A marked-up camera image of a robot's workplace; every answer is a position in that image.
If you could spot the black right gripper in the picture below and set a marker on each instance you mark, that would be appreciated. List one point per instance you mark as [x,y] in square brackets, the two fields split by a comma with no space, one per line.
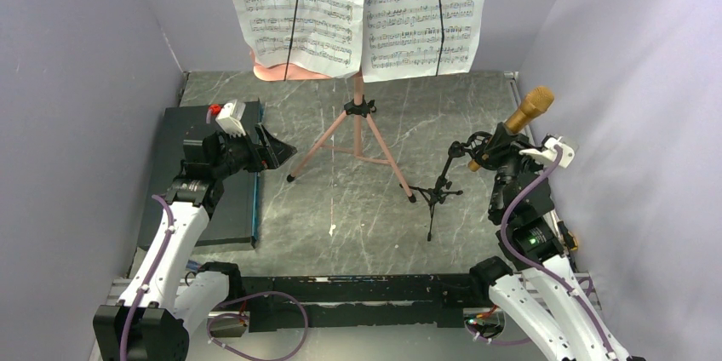
[503,145]

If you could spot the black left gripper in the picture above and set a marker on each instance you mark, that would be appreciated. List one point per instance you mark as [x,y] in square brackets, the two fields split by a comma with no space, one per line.
[274,152]

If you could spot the black microphone tripod stand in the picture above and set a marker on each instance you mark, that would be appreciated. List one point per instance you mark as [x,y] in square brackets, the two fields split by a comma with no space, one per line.
[441,190]

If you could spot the gold microphone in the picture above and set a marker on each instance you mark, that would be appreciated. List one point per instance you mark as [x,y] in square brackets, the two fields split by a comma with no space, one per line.
[507,137]

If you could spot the pink perforated music stand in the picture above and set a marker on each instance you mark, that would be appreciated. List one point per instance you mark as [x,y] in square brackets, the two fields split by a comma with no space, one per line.
[355,133]

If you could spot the sheet music page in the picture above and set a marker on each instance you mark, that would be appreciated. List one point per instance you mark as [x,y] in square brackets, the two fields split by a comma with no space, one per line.
[419,38]
[302,39]

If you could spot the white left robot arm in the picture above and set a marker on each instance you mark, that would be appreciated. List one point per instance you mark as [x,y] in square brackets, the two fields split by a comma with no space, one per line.
[154,318]

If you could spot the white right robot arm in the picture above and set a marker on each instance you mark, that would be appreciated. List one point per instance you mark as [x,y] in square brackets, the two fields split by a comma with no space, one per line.
[534,283]

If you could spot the black folder book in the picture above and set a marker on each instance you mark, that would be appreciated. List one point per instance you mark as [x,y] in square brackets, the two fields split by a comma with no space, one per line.
[231,205]

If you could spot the yellow black tool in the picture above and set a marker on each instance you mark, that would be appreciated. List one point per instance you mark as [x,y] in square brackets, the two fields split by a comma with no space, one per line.
[568,237]

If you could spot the blue pen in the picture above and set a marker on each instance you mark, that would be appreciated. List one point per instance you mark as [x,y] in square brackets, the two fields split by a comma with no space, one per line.
[192,266]

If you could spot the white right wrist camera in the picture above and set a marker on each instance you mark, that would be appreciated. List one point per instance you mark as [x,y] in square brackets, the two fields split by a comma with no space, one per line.
[553,148]

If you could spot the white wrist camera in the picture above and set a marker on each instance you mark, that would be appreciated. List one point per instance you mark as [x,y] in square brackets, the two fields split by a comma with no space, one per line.
[553,148]
[228,117]

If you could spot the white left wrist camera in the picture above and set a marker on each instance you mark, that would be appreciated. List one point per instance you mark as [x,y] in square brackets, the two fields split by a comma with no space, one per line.
[228,117]

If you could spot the aluminium table edge rail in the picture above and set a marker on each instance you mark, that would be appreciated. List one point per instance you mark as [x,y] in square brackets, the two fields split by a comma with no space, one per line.
[519,99]

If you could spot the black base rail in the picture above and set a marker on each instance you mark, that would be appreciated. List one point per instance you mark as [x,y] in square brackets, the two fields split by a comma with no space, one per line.
[444,300]

